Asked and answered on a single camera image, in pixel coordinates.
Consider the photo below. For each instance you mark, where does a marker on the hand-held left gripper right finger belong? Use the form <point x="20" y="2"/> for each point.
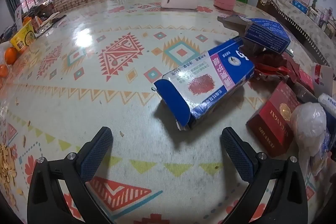
<point x="237" y="157"/>

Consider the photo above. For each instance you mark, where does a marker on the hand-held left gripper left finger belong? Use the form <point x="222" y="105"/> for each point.
<point x="95" y="154"/>

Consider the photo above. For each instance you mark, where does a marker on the large blue white carton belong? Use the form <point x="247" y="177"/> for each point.
<point x="204" y="82"/>

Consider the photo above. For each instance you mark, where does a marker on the dark blue torn carton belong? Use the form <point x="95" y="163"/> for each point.
<point x="265" y="35"/>

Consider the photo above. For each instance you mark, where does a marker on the red cigarette box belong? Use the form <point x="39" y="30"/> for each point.
<point x="273" y="119"/>

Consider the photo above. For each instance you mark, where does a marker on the white crumpled plastic bag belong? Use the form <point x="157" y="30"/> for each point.
<point x="307" y="121"/>

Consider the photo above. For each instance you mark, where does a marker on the pile of seed shells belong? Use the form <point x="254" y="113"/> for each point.
<point x="6" y="169"/>

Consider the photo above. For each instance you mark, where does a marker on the red crumpled packet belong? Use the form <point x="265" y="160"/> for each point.
<point x="275" y="66"/>

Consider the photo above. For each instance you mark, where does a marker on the white blue packet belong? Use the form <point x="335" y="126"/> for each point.
<point x="328" y="102"/>

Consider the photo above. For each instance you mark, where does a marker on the white red carton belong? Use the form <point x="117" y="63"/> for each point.
<point x="321" y="79"/>

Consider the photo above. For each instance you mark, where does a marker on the orange fruit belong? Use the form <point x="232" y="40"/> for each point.
<point x="3" y="70"/>
<point x="10" y="55"/>

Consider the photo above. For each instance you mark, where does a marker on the yellow snack packet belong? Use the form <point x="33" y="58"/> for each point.
<point x="22" y="37"/>

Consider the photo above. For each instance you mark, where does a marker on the silver foil wrapper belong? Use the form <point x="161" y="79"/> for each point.
<point x="50" y="23"/>

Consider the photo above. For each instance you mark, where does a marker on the side table with tablecloth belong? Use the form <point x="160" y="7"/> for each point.
<point x="288" y="19"/>

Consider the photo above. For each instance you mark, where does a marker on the blue tissue pack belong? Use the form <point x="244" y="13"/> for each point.
<point x="299" y="6"/>

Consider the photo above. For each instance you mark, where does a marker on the group of bottles and jars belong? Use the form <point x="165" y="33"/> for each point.
<point x="323" y="16"/>

